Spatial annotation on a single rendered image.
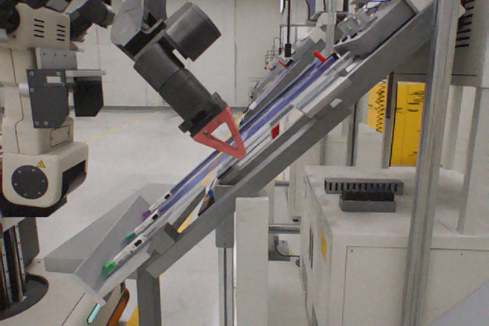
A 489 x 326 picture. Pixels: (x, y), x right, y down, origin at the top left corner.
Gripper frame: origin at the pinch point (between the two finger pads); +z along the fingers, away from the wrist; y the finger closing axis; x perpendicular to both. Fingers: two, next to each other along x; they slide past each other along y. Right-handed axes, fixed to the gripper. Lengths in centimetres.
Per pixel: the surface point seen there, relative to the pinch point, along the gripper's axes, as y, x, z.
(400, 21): 38, -45, 9
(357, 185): 65, -12, 48
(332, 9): 174, -73, 3
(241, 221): 7.7, 10.0, 11.2
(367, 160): 177, -31, 91
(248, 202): 7.7, 6.4, 9.5
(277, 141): 35.9, -3.4, 10.7
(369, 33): 39, -38, 6
